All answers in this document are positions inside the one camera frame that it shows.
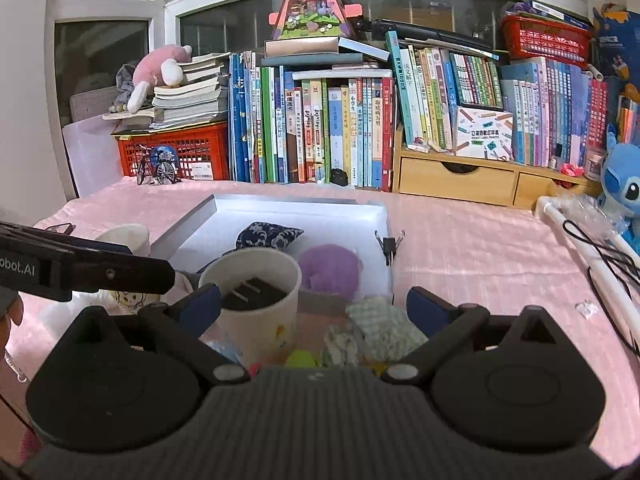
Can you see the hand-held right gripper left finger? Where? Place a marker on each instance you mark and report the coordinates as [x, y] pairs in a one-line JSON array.
[[199, 307]]

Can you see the pink tablecloth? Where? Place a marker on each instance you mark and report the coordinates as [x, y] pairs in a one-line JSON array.
[[475, 260]]

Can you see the black binder clip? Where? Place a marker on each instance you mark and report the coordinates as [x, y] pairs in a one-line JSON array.
[[389, 252]]

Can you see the white cartoon mug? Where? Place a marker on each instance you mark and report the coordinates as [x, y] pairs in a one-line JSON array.
[[125, 240]]

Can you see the row of green spine books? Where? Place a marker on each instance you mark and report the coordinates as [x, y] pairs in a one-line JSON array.
[[430, 95]]

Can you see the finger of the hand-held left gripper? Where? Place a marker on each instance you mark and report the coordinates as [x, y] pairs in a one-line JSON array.
[[60, 244], [125, 276]]

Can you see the white paper scrap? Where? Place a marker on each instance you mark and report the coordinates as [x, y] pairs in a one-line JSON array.
[[586, 309]]

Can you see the stack of flat lying books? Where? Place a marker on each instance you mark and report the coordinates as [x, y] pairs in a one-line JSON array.
[[190, 100]]

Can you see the green checked cloth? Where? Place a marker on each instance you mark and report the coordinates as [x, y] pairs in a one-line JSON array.
[[380, 330]]

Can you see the clear plastic wrap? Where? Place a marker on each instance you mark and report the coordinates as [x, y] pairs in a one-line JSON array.
[[585, 210]]

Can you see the row of tall upright books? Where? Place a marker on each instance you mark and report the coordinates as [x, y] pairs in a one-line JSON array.
[[310, 130]]

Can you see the small pink object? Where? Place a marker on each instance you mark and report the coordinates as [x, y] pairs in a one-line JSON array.
[[571, 169]]

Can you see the shallow white box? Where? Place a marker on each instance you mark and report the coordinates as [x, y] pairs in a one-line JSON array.
[[330, 220]]

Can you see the blue cardboard box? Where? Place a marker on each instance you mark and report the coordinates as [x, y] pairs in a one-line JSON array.
[[617, 45]]

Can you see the grey plush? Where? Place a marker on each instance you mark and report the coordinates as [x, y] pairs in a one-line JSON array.
[[125, 82]]

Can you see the blue alien plush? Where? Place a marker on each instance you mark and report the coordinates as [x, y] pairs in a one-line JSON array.
[[620, 175]]

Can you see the purple fluffy cloth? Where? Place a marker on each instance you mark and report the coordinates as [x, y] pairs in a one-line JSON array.
[[330, 267]]

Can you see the white window frame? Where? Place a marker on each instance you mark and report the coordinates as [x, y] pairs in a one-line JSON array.
[[160, 0]]

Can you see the black model bicycle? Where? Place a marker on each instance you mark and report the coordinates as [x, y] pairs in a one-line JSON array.
[[165, 172]]

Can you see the small dark bottle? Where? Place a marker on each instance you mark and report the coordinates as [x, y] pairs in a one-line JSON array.
[[555, 157]]

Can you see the red plastic basket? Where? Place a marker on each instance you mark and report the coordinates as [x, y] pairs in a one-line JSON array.
[[545, 42]]

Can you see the books in red basket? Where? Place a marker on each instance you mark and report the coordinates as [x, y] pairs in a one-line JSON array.
[[545, 10]]

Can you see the pile of teal books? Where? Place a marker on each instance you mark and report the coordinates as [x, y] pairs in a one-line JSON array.
[[320, 60]]

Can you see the white board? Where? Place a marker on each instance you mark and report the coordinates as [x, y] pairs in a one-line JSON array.
[[92, 160]]

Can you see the person's left hand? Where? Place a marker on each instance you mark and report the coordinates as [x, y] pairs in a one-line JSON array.
[[15, 312]]

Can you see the small jar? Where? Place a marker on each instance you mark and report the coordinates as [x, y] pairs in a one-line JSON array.
[[594, 166]]

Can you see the packaged light blue face mask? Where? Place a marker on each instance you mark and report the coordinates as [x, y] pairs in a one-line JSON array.
[[225, 350]]

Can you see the row of blue pink books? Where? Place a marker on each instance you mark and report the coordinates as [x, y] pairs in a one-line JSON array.
[[550, 110]]

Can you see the bundle of colourful folders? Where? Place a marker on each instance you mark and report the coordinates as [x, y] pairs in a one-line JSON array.
[[629, 120]]

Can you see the wooden drawer organizer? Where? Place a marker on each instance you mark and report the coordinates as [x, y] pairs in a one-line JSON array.
[[450, 180]]

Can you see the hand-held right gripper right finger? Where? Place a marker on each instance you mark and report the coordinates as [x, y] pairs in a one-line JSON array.
[[427, 310]]

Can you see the white box with pencil print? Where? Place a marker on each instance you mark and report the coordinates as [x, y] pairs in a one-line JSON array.
[[482, 132]]

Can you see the white cup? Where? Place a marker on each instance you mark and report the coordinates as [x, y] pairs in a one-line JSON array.
[[260, 330]]

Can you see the red plastic crate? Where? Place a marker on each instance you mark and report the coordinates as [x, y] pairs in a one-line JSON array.
[[200, 145]]

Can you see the black rectangular object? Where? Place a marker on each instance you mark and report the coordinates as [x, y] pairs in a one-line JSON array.
[[252, 292]]

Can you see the small erasers on organizer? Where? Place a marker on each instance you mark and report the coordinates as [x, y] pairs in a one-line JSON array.
[[425, 145]]

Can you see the pink and white plush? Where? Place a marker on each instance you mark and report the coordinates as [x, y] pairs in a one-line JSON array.
[[157, 67]]

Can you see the white plastic pipe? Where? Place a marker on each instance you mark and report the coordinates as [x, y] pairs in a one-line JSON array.
[[555, 210]]

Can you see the blue round card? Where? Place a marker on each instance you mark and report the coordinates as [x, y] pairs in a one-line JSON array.
[[162, 152]]

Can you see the triangular pink house model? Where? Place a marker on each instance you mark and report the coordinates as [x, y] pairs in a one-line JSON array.
[[312, 0]]

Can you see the blue floral fabric pouch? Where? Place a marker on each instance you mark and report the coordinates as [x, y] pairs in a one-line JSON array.
[[270, 235]]

